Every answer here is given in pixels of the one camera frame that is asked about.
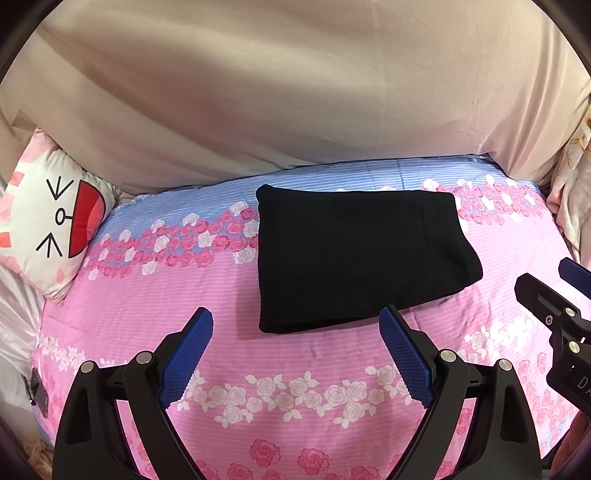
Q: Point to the black pants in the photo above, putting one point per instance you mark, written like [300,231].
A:
[330,258]

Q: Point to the shiny pink satin cloth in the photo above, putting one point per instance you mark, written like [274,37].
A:
[21,308]

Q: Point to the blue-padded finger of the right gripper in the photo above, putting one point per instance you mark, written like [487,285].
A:
[555,312]
[575,275]

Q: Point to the white cat face pillow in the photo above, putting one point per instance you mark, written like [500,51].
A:
[50,211]

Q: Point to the black small object beside bed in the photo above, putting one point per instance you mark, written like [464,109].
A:
[36,393]

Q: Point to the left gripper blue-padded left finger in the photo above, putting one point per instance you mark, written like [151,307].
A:
[113,415]

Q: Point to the grey crumpled clothing pile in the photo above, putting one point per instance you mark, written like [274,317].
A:
[570,194]

